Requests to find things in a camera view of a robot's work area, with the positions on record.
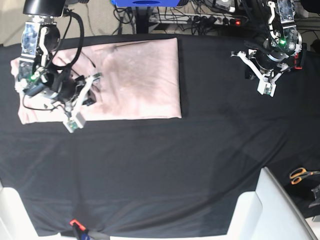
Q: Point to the pale pink T-shirt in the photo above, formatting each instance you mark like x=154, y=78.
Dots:
x=139, y=80

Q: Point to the blue box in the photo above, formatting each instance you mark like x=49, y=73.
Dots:
x=145, y=3

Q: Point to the orange handled scissors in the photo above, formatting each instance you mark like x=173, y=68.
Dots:
x=301, y=173

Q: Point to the orange black clamp bottom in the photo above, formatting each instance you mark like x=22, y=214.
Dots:
x=80, y=231

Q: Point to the white power strip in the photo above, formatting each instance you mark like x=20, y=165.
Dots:
x=184, y=18

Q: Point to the white table frame right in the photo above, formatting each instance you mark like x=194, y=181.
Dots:
x=268, y=213

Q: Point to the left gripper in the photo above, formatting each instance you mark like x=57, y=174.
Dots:
x=265, y=61

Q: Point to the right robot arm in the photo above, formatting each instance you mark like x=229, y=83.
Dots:
x=41, y=39

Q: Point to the black table cloth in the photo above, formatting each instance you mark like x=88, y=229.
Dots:
x=167, y=178

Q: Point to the orange black clamp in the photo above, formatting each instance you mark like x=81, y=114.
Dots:
x=299, y=58
x=80, y=231

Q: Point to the orange black clamp right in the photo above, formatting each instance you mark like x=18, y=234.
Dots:
x=299, y=58

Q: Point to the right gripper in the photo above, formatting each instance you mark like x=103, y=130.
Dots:
x=49, y=89

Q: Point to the white table frame left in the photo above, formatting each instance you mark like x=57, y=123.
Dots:
x=15, y=223

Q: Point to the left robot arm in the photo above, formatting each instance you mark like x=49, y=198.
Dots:
x=281, y=27

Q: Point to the white table frame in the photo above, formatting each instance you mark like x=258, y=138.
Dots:
x=15, y=223
x=268, y=213

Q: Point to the black table leg post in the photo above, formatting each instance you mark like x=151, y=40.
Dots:
x=142, y=16

